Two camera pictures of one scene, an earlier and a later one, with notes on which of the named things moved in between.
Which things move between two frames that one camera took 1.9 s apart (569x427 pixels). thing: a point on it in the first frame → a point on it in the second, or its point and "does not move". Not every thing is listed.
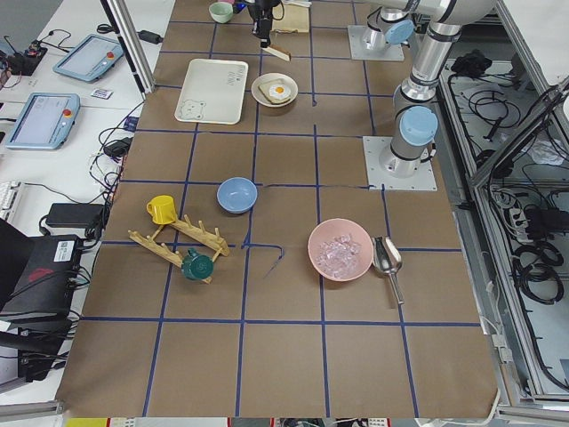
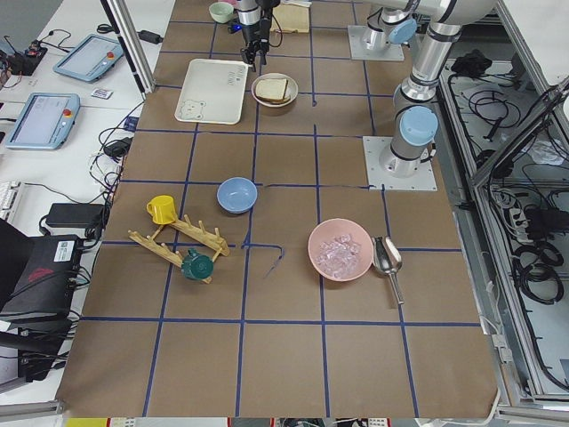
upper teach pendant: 91,59 does not move
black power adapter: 74,215 does not move
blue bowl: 236,196 does not move
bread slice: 279,52 → 272,90
